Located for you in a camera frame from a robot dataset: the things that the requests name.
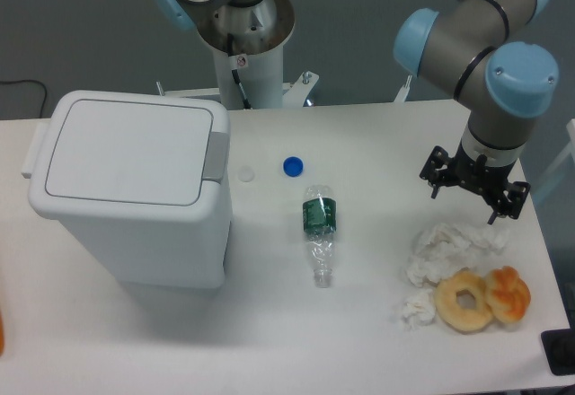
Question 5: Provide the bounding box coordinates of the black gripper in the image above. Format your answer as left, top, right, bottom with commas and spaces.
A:
420, 141, 531, 225

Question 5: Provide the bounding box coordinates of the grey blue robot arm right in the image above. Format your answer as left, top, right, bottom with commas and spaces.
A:
394, 0, 559, 194

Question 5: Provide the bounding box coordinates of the white plastic trash can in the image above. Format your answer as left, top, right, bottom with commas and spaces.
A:
28, 91, 233, 289

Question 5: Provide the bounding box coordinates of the white trash can lid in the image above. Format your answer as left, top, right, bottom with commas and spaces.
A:
45, 99, 213, 206

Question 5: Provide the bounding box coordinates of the large crumpled white tissue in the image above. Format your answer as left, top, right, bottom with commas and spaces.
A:
405, 223, 510, 287

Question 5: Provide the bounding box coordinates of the orange twisted bread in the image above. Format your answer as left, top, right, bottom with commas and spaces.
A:
484, 266, 531, 324

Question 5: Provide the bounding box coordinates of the small crumpled white tissue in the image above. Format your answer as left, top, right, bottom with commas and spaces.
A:
400, 289, 436, 331

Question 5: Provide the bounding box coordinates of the clear plastic bottle green label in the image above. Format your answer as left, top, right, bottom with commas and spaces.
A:
302, 184, 337, 288

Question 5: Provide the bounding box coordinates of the blue bottle cap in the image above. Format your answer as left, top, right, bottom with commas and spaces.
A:
282, 156, 304, 178

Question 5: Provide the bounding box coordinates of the black device at edge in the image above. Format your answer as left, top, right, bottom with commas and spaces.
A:
541, 329, 574, 376

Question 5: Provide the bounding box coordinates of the white bottle cap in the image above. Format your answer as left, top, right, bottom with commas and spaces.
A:
237, 165, 255, 183

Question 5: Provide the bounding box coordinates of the grey lid push button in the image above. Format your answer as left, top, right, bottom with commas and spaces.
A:
202, 132, 229, 183

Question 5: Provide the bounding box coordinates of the orange object at edge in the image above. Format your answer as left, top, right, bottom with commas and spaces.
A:
0, 311, 5, 356

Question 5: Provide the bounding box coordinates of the white frame at right edge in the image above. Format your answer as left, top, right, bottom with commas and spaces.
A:
531, 118, 574, 207

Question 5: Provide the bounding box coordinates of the ring doughnut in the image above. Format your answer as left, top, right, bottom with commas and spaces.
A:
434, 270, 493, 333

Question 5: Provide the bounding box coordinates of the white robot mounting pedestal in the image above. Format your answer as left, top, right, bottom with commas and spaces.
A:
158, 0, 319, 110

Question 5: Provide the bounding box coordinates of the black cable on pedestal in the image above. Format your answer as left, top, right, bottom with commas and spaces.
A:
226, 31, 252, 110

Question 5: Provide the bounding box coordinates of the black floor cable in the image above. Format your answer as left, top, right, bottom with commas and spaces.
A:
0, 79, 48, 119

